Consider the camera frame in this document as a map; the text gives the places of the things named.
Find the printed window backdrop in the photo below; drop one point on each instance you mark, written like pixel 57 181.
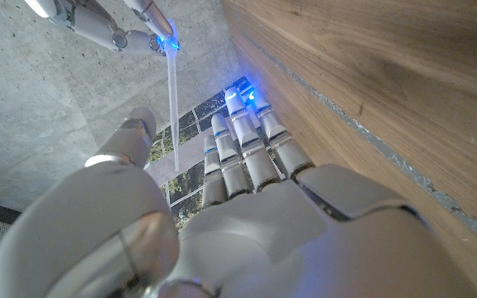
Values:
pixel 189 161

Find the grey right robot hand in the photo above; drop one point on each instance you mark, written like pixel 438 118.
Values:
pixel 97 29

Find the clear plastic pipette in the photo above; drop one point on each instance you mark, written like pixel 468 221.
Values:
pixel 173 99

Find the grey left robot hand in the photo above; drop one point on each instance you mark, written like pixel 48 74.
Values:
pixel 284 240

